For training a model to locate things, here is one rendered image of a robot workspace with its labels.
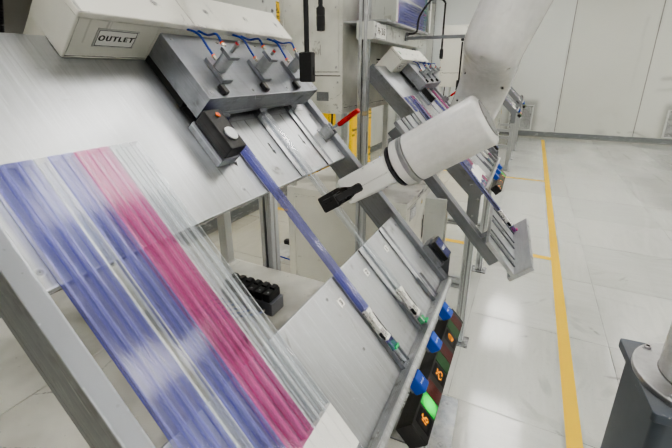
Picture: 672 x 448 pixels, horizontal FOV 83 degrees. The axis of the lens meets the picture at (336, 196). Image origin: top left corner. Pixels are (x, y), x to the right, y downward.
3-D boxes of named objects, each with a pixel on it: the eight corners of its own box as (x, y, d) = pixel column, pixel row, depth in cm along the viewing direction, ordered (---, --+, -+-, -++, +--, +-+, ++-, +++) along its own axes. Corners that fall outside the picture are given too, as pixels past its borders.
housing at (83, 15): (260, 81, 96) (293, 38, 89) (49, 88, 54) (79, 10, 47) (241, 56, 97) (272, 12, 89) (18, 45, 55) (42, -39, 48)
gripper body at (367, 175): (401, 138, 69) (354, 165, 75) (382, 148, 61) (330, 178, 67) (421, 174, 70) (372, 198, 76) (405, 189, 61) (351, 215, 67)
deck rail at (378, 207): (430, 289, 93) (450, 278, 90) (428, 293, 92) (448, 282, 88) (257, 66, 98) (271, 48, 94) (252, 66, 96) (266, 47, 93)
